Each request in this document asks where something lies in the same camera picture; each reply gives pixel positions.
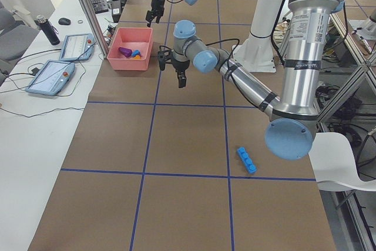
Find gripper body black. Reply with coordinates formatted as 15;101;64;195
172;57;190;73
151;0;165;17

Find small blue block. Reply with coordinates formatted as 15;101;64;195
131;49;140;58

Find purple block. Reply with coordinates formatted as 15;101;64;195
118;47;133;58

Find pink plastic box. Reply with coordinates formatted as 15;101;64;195
107;28;153;71

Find black keyboard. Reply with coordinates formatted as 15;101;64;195
90;0;109;14

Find far teach pendant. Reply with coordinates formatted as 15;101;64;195
59;34;96;62

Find teach pendant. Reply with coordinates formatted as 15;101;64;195
59;34;96;62
25;60;76;96

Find black computer mouse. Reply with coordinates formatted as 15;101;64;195
58;18;71;25

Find black water bottle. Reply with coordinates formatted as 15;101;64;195
36;15;60;45

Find long blue block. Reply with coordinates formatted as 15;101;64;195
237;147;257;174

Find near teach pendant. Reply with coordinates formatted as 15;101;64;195
25;60;76;96

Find white chair seat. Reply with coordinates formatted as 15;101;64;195
308;132;375;192

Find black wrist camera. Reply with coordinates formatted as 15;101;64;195
157;45;173;71

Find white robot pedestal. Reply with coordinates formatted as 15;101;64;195
234;0;284;72

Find aluminium frame post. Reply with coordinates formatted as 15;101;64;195
79;0;109;59

